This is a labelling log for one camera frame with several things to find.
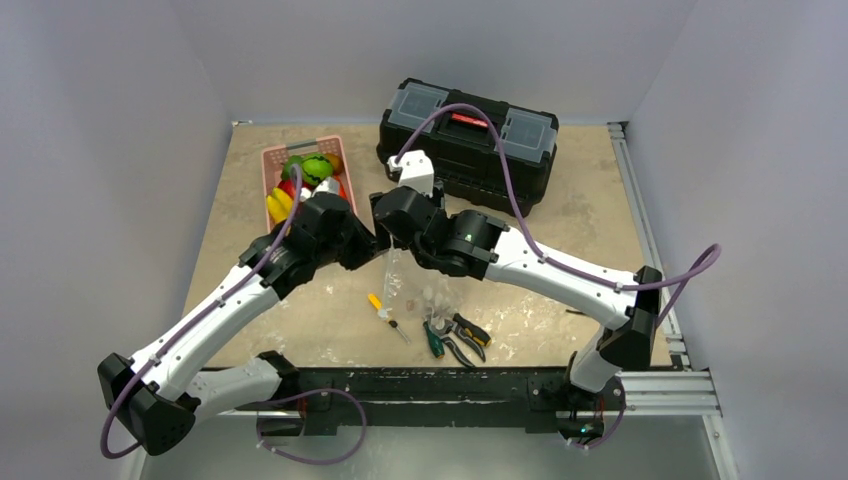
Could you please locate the pink plastic basket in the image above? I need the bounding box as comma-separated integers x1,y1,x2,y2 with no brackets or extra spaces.
261,135,357,232

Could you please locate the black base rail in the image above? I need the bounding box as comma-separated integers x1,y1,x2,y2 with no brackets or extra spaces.
252,367,626,442

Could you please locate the black orange screwdriver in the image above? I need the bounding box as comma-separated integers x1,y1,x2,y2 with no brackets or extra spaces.
452,313,492,347

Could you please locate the green handled screwdriver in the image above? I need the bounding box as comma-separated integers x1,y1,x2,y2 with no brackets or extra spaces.
422,320,445,359

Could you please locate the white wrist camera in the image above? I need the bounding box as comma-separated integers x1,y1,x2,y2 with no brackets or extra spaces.
312,176,347,199
388,150,435,197

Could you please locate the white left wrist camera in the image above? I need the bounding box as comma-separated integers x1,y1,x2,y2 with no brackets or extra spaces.
312,176,347,199

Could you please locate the orange toy fruit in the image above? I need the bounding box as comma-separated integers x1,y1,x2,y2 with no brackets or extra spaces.
324,153,345,175

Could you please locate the yellow handled screwdriver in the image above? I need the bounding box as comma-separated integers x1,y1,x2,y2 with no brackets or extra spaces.
368,293,411,344

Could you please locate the black plastic toolbox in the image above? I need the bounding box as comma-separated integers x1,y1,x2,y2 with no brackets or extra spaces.
376,78,559,217

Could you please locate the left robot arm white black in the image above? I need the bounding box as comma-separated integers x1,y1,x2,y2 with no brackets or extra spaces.
97,193,379,459

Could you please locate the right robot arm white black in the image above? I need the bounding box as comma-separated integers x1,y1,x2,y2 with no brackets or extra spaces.
369,186,662,393

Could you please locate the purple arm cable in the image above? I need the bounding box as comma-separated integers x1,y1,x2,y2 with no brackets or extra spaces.
99,162,305,461
394,103,722,333

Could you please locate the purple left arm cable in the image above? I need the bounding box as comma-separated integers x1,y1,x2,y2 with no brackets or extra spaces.
99,162,305,461

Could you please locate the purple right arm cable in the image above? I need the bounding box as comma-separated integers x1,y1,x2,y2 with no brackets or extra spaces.
394,103,722,333

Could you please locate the clear zip top bag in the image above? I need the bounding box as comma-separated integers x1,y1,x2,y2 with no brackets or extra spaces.
379,240,463,323

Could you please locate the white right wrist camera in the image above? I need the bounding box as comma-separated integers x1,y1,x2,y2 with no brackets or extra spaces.
388,150,435,197

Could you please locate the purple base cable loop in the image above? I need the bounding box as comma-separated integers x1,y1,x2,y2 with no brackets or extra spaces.
255,386,370,466

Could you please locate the green toy bell pepper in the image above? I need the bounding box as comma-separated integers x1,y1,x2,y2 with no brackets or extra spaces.
280,155,304,181

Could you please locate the yellow toy banana upper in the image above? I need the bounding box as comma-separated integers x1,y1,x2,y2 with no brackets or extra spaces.
266,187,294,225

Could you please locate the green toy melon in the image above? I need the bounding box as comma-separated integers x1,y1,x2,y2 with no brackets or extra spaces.
300,153,334,187

